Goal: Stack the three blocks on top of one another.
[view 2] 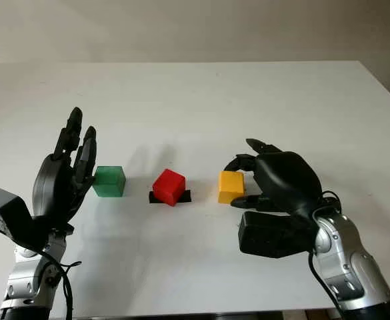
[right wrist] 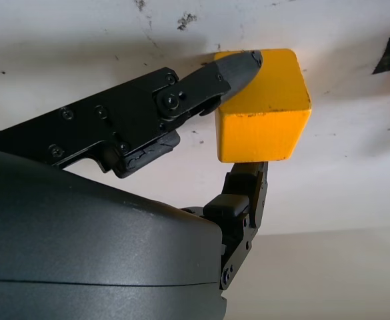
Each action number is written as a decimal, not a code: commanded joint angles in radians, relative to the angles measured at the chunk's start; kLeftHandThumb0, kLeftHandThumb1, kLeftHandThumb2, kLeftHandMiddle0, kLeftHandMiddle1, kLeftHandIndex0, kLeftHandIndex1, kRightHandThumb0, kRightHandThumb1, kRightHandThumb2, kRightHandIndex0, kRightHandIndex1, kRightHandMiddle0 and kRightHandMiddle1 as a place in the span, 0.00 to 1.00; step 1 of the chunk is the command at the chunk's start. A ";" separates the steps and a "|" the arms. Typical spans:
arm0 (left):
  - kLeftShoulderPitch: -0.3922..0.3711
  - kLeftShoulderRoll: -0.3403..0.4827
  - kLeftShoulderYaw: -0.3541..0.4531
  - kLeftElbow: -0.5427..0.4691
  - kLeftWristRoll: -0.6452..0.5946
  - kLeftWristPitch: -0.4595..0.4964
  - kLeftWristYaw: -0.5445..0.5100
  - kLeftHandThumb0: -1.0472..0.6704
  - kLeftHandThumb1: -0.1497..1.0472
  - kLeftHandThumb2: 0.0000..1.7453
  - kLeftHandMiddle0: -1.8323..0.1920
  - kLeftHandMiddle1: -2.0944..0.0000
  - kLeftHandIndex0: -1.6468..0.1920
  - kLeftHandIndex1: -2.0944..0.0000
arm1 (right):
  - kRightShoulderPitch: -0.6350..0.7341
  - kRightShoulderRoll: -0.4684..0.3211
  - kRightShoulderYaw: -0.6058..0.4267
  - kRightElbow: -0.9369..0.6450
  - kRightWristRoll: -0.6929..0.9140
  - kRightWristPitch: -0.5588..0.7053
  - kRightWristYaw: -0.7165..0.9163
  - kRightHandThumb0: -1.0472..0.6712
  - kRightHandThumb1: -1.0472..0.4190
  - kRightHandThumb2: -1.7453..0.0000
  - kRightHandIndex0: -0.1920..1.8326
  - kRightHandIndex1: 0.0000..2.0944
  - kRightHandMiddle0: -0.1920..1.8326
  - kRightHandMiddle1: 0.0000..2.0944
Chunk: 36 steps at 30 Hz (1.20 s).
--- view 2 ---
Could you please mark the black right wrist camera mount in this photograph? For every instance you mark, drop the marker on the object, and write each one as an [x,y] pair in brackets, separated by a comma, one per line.
[271,235]

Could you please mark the red cube block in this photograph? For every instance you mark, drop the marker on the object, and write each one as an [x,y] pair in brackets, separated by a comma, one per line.
[168,186]

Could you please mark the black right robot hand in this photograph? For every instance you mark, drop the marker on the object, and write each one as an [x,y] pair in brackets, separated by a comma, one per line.
[288,183]

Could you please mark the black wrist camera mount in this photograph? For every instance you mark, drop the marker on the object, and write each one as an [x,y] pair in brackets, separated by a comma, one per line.
[271,235]
[4,213]

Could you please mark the black tape strip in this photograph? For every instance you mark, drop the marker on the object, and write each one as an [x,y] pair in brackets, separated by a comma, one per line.
[186,196]

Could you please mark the green cube block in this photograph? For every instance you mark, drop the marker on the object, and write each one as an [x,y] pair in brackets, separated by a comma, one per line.
[109,181]

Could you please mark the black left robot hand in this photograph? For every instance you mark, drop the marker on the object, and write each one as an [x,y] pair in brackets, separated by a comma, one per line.
[53,186]

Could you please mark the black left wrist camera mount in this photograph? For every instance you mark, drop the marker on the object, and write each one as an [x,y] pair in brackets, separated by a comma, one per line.
[4,213]

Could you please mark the yellow cube block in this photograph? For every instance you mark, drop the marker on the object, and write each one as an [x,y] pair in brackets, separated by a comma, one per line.
[230,186]

